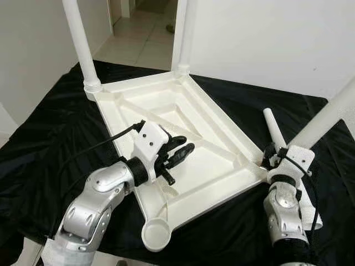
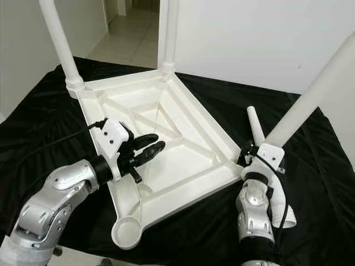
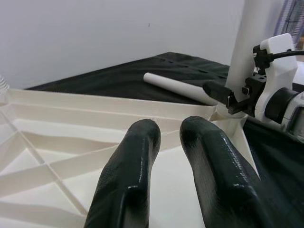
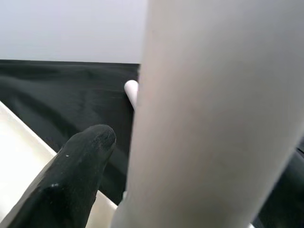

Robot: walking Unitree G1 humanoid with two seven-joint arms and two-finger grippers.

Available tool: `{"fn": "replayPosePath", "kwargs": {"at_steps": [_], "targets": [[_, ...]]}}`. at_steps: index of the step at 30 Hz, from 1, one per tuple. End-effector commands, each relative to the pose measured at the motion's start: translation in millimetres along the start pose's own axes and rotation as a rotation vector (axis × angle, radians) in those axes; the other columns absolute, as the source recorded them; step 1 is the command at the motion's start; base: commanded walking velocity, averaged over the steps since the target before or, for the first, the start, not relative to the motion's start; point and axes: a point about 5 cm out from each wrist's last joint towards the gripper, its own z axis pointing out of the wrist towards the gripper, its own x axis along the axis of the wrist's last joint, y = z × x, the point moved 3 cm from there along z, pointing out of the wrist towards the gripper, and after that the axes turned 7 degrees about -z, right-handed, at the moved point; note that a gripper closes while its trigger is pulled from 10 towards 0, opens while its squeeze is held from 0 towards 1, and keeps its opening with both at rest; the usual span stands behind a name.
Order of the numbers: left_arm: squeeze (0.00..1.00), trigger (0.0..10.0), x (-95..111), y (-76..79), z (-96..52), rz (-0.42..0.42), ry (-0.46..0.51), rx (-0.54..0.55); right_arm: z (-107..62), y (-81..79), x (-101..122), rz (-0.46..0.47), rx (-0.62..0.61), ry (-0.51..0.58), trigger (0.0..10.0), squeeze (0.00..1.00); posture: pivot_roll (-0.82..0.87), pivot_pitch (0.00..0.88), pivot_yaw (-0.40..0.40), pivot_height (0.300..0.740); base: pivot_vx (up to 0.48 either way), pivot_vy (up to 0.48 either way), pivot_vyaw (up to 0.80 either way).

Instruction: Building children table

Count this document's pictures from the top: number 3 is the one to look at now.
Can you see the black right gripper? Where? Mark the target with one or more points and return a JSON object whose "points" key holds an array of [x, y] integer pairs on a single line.
{"points": [[255, 83]]}

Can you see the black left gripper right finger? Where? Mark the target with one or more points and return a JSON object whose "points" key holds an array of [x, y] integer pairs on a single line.
{"points": [[218, 171]]}

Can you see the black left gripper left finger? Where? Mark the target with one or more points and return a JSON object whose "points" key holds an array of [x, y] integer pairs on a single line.
{"points": [[128, 171]]}

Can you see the white plastic table top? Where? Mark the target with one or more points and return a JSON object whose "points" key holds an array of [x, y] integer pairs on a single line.
{"points": [[59, 114]]}

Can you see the black table cloth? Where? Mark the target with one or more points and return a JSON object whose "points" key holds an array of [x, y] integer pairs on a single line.
{"points": [[142, 71]]}

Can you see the white fan with grey grille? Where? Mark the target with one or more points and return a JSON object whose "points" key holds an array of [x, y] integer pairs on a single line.
{"points": [[292, 21]]}

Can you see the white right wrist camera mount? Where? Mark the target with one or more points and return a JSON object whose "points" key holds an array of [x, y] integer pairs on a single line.
{"points": [[280, 69]]}

